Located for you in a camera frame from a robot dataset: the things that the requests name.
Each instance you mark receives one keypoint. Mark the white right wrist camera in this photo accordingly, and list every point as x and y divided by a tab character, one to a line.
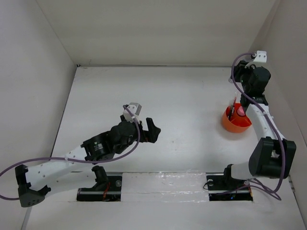
259	57

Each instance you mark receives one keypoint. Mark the pink capped item in container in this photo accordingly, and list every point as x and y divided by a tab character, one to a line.
240	111

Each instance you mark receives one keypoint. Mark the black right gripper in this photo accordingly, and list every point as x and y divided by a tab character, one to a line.
241	67

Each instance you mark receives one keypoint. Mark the orange round stationery container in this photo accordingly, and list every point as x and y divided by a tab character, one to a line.
238	124

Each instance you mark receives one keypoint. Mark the dark red pen refill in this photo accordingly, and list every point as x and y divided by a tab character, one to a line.
235	98

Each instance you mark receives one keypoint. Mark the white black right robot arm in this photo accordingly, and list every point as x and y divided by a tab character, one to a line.
273	154

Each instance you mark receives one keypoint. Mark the red ink pen refill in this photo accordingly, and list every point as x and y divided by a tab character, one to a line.
232	108

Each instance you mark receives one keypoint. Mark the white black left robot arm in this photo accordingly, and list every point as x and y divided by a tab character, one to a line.
82	168

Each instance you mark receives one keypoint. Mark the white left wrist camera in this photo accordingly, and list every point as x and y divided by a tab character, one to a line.
131	112

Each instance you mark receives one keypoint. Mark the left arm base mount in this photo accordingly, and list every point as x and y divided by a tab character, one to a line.
107	187

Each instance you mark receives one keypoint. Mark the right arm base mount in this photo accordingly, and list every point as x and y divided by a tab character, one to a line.
222	187

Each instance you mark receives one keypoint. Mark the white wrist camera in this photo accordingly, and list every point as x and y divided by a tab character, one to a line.
259	57
131	112

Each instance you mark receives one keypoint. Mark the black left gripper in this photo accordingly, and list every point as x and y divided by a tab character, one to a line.
150	135

